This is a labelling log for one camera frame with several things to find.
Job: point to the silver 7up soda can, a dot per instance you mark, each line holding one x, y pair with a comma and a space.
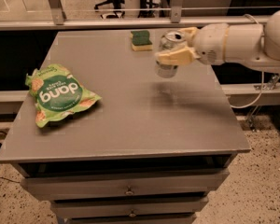
170, 41

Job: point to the grey drawer cabinet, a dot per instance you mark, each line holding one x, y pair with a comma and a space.
143, 123

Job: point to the green and yellow sponge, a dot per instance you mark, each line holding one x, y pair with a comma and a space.
141, 40

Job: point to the grey drawer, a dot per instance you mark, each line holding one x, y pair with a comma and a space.
130, 208
124, 185

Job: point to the middle grey drawer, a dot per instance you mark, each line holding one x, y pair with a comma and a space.
130, 208

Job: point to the top grey drawer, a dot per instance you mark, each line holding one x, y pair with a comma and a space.
124, 185

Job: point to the green rice chip bag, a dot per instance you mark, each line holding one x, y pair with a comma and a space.
58, 94

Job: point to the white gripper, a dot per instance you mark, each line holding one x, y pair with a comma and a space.
210, 43

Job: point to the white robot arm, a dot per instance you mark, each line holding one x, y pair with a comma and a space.
254, 46

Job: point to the grey metal railing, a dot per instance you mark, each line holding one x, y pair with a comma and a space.
16, 15

